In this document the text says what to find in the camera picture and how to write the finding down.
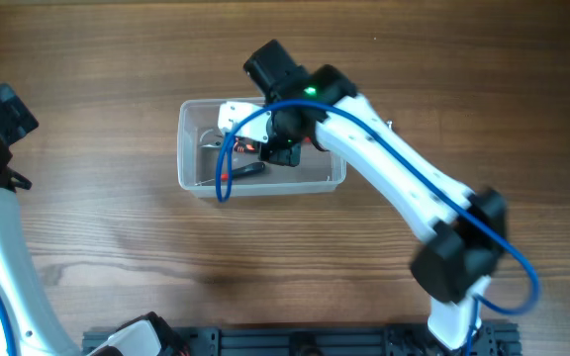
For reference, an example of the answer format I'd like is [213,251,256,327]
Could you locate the red black handled screwdriver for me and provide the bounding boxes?
[221,162,266,182]

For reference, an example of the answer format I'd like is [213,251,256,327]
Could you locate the orange black needle-nose pliers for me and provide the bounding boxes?
[200,138,258,154]

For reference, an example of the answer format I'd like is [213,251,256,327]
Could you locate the clear plastic container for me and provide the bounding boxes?
[177,99,346,198]

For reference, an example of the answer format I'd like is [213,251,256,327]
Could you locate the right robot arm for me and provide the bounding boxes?
[243,40,507,351]

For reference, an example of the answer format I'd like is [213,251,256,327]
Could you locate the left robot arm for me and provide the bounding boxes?
[0,83,82,355]

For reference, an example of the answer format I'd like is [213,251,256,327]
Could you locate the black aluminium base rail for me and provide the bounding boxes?
[81,323,522,356]

